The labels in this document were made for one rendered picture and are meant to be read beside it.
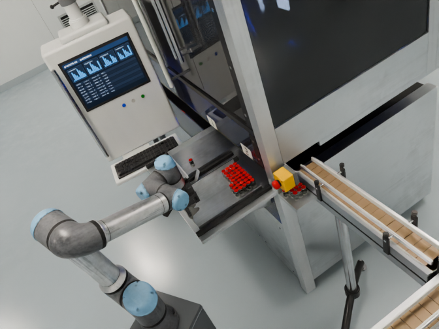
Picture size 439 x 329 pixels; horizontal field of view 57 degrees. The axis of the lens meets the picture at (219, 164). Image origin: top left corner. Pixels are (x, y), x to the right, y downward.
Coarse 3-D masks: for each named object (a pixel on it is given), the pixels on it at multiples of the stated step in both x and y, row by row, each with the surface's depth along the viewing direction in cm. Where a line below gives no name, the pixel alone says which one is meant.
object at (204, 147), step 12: (204, 132) 228; (216, 132) 229; (180, 144) 224; (192, 144) 227; (204, 144) 223; (216, 144) 220; (228, 144) 217; (180, 156) 222; (192, 156) 219; (204, 156) 216; (216, 156) 208; (180, 168) 214; (192, 168) 211
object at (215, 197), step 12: (204, 180) 200; (216, 180) 199; (204, 192) 196; (216, 192) 193; (228, 192) 191; (252, 192) 182; (204, 204) 190; (216, 204) 187; (228, 204) 185; (204, 216) 184; (216, 216) 178
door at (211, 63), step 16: (176, 0) 161; (192, 0) 147; (192, 16) 156; (208, 16) 142; (192, 32) 166; (208, 32) 150; (192, 48) 177; (208, 48) 160; (208, 64) 170; (224, 64) 154; (208, 80) 182; (224, 80) 164; (224, 96) 175; (240, 112) 168
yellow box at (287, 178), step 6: (282, 168) 170; (288, 168) 169; (276, 174) 169; (282, 174) 168; (288, 174) 167; (294, 174) 166; (276, 180) 170; (282, 180) 165; (288, 180) 166; (294, 180) 169; (282, 186) 168; (288, 186) 168; (294, 186) 170
